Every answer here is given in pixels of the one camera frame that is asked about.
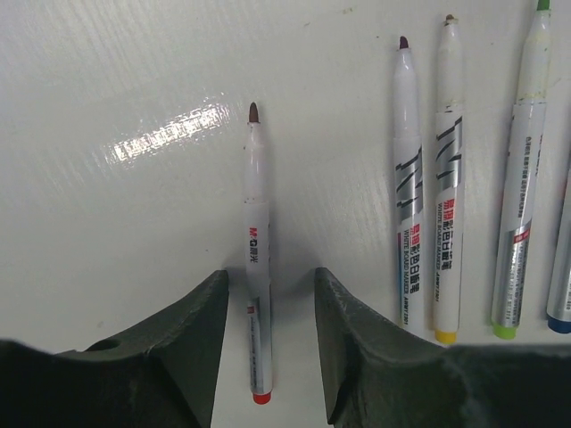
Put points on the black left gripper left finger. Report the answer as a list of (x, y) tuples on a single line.
[(161, 372)]

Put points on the green whiteboard marker pen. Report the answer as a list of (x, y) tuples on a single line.
[(524, 152)]

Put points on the magenta whiteboard marker pen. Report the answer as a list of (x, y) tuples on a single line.
[(409, 193)]

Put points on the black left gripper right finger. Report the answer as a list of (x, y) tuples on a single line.
[(376, 374)]

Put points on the red whiteboard marker pen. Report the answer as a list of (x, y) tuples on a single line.
[(257, 259)]

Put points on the blue whiteboard marker pen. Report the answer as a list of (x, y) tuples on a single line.
[(558, 305)]

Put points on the yellow whiteboard marker pen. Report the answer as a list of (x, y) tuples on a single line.
[(450, 182)]

